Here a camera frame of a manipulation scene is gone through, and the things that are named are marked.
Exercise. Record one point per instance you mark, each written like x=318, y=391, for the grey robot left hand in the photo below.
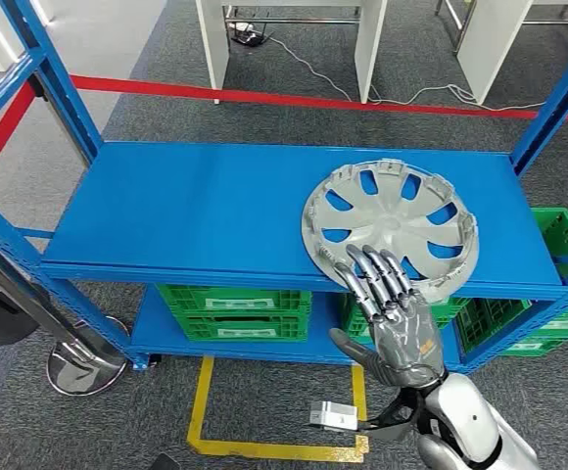
x=165, y=463

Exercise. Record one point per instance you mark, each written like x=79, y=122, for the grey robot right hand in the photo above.
x=401, y=337

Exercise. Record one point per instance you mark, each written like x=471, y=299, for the grey plastic wheel cover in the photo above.
x=387, y=220

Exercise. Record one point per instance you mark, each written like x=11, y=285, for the blue metal shelf rack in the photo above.
x=191, y=207

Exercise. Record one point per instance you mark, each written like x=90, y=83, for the folded green crate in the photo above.
x=485, y=321

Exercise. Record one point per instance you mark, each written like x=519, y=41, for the open green plastic crate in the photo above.
x=565, y=240

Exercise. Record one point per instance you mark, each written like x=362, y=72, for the long red barrier belt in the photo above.
x=264, y=97

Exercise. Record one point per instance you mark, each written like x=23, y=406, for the black power strip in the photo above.
x=247, y=36

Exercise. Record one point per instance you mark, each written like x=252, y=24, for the short red barrier belt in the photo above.
x=0, y=133

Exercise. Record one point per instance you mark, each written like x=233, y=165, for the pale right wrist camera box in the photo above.
x=333, y=416

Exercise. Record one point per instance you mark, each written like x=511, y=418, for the chrome stanchion post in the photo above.
x=61, y=126
x=88, y=370

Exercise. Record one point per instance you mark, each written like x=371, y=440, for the black stanchion post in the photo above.
x=5, y=324

